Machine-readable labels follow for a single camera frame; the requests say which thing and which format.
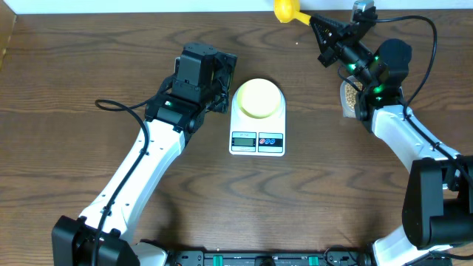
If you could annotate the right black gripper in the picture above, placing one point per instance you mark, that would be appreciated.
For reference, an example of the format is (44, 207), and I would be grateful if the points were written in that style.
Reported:
(336, 29)

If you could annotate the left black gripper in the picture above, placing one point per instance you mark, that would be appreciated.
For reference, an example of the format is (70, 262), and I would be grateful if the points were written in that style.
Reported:
(225, 72)

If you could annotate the yellow measuring scoop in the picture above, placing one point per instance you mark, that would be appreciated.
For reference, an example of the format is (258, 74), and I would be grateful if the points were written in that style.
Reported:
(288, 10)

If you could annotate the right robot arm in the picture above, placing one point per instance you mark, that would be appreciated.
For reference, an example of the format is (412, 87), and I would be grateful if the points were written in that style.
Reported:
(437, 209)

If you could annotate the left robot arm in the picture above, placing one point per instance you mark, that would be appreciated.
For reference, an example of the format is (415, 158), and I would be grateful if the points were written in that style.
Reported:
(103, 232)

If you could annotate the yellow plastic bowl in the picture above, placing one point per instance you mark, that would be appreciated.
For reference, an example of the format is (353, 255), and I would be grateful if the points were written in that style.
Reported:
(258, 98)

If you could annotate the white digital kitchen scale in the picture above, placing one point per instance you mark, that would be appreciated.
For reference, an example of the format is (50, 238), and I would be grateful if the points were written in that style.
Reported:
(257, 137)

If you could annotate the clear plastic container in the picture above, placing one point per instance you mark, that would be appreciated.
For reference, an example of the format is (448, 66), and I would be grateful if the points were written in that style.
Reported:
(346, 110)

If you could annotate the soybeans in container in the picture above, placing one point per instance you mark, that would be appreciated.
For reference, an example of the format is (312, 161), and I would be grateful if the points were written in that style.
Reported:
(350, 95)

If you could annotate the wooden side panel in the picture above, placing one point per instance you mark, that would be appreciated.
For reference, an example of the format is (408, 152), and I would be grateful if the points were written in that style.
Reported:
(7, 23)

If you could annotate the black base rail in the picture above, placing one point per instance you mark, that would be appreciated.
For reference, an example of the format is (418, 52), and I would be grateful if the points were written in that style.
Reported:
(337, 256)

